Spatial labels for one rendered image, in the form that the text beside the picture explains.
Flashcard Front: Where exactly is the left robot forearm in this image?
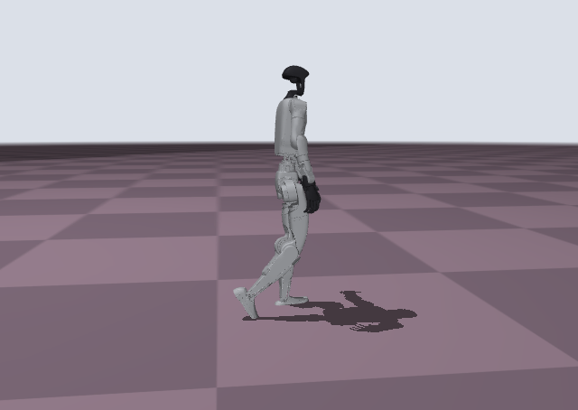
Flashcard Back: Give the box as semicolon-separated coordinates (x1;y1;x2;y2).
290;157;302;179

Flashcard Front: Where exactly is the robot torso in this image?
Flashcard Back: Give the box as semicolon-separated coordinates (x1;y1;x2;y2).
275;95;307;193

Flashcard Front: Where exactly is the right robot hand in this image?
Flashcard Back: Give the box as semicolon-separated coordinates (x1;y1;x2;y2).
302;175;321;213

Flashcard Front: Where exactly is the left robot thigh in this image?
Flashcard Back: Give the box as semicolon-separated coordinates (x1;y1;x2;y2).
275;191;295;254

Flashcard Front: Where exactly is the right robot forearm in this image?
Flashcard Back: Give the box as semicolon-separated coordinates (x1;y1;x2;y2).
294;135;315;184

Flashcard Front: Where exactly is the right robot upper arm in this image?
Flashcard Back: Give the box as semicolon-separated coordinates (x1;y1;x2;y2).
290;99;307;150

